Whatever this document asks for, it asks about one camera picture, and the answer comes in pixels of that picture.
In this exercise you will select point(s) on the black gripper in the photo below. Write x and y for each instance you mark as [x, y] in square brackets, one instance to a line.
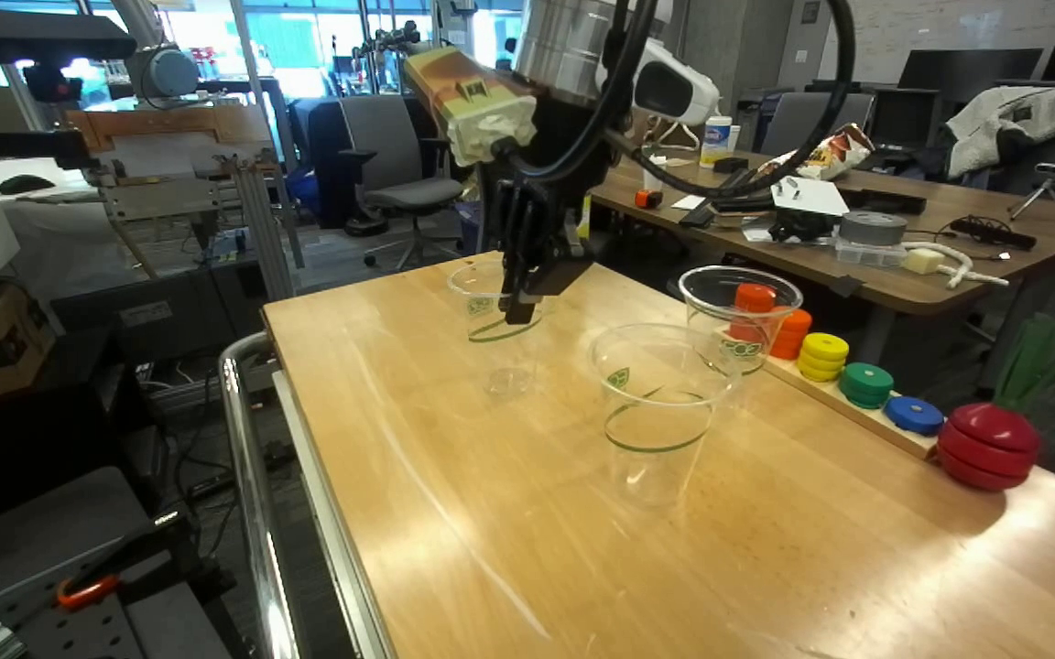
[547, 165]

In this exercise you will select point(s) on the clear plastic cup green logo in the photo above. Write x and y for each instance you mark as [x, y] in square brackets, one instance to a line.
[470, 282]
[704, 304]
[658, 425]

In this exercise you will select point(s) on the grey office chair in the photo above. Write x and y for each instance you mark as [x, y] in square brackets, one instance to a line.
[394, 151]

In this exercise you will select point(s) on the white jar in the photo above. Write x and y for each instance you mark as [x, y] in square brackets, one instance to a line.
[720, 141]

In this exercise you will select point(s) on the wooden office desk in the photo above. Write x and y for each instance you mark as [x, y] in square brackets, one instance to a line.
[797, 258]

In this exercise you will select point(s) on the white printed paper sheet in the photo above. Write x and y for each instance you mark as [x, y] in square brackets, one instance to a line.
[809, 196]

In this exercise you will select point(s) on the orange chip bag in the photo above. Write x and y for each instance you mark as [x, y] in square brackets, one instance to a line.
[842, 147]

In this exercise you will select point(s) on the flat black device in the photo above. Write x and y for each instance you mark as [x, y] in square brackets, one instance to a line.
[882, 198]

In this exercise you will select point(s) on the grey round lamp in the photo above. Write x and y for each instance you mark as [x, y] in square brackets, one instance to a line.
[164, 70]

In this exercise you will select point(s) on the black remote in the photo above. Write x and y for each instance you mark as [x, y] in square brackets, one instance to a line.
[991, 232]

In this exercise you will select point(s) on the white jacket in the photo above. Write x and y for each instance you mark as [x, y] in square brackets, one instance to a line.
[1015, 115]

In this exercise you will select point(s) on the black breadboard plate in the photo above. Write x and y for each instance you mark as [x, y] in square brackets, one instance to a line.
[173, 627]

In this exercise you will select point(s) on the black flat panel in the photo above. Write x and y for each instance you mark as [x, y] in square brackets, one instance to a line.
[36, 31]

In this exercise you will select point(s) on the orange clamp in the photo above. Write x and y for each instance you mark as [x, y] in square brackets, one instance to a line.
[86, 596]

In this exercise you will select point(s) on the beige wrist camera box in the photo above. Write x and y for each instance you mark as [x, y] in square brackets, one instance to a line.
[473, 110]

